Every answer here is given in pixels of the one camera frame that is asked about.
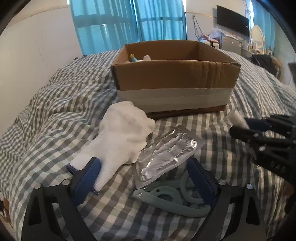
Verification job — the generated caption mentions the grey mini fridge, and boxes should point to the grey mini fridge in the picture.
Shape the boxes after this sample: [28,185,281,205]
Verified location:
[220,36,242,55]

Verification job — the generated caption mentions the left blue curtain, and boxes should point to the left blue curtain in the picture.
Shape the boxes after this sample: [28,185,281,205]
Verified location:
[70,0,139,55]

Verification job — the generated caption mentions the white oval mirror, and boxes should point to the white oval mirror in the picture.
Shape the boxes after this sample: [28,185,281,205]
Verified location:
[250,25,265,50]

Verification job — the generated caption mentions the clear plastic bag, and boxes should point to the clear plastic bag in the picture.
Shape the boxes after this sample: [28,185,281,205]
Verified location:
[208,28,224,42]

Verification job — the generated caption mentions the silver foil blister pack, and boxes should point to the silver foil blister pack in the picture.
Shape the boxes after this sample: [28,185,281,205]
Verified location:
[132,125,204,189]

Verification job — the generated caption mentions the brown cardboard box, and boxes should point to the brown cardboard box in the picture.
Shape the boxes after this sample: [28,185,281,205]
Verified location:
[111,40,240,120]

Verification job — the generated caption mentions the black wall television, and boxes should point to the black wall television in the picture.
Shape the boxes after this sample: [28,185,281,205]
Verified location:
[216,5,249,37]

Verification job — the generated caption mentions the white cream tube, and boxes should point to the white cream tube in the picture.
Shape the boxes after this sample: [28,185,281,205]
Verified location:
[227,109,249,130]

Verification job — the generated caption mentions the blue curtain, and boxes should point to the blue curtain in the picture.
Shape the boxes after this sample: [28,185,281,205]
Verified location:
[70,0,139,55]
[252,1,276,52]
[134,0,187,41]

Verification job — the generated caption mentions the white sock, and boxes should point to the white sock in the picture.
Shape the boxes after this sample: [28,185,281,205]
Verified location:
[68,101,156,195]

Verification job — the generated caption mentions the hanging black cable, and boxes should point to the hanging black cable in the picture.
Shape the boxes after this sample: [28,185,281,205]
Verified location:
[192,15,203,39]

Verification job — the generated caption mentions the right blue curtain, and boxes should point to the right blue curtain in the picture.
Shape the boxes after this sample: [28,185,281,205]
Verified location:
[134,0,187,41]

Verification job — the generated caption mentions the grey-green scissors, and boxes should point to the grey-green scissors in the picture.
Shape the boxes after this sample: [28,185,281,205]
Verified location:
[132,171,211,218]

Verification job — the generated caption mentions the white bunny figurine blue star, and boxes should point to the white bunny figurine blue star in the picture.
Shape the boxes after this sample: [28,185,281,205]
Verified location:
[124,54,153,64]

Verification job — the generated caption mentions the far blue curtain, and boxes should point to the far blue curtain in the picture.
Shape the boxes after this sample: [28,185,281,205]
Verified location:
[252,1,276,52]

